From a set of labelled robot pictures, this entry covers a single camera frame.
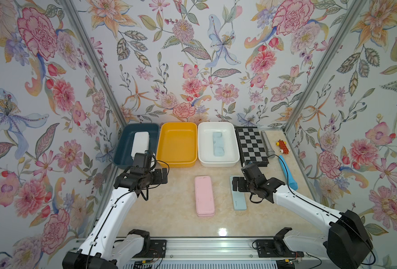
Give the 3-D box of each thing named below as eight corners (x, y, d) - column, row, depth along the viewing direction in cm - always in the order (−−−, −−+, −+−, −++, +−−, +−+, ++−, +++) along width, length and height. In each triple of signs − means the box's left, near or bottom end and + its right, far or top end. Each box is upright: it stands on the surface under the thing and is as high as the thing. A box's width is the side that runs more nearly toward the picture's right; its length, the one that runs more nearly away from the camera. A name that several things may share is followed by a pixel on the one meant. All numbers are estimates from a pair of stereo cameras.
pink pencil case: (194, 216, 85) (194, 213, 80) (195, 180, 97) (194, 176, 93) (213, 216, 85) (214, 213, 80) (211, 180, 97) (212, 176, 93)
